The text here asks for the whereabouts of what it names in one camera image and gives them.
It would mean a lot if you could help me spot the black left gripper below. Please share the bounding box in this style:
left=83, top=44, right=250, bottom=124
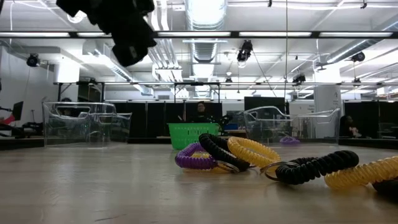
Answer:
left=55, top=0, right=157, bottom=68

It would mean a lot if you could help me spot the purple spring keychain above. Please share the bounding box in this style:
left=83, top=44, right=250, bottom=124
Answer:
left=174, top=142, right=218, bottom=170
left=279, top=136, right=302, bottom=146

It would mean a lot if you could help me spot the black spring keychain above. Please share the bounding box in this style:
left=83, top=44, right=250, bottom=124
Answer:
left=259, top=150, right=360, bottom=186
left=371, top=177, right=398, bottom=198
left=198, top=133, right=251, bottom=174

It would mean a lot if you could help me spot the black partition screen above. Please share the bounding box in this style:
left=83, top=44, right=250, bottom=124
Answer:
left=105, top=101, right=223, bottom=139

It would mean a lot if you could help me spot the person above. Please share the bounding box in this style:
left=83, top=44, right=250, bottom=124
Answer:
left=339, top=114, right=363, bottom=139
left=190, top=101, right=216, bottom=124

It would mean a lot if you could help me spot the clear plastic bin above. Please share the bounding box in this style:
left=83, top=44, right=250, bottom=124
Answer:
left=243, top=105, right=342, bottom=146
left=42, top=101, right=133, bottom=147

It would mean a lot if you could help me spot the green plastic basket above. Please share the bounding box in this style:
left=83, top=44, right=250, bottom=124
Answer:
left=167, top=122, right=220, bottom=151

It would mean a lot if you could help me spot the black ceiling spotlight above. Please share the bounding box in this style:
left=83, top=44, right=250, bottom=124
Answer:
left=292, top=73, right=307, bottom=85
left=350, top=51, right=366, bottom=63
left=236, top=39, right=254, bottom=63
left=25, top=53, right=40, bottom=68

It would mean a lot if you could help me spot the black monitor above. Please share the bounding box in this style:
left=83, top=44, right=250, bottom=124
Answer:
left=11, top=100, right=24, bottom=122

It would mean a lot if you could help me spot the white pillar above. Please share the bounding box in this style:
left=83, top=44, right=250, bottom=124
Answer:
left=313, top=84, right=343, bottom=113

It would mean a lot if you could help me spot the silver ventilation duct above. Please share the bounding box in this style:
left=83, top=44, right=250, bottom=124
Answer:
left=183, top=0, right=228, bottom=100

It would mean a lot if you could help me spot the black aluminium rig frame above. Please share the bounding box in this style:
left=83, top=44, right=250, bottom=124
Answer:
left=0, top=30, right=398, bottom=39

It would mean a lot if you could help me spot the black wall board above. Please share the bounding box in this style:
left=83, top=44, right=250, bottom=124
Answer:
left=244, top=96, right=286, bottom=113

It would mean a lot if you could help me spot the thin hanging cable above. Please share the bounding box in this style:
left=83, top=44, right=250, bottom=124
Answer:
left=284, top=0, right=289, bottom=103

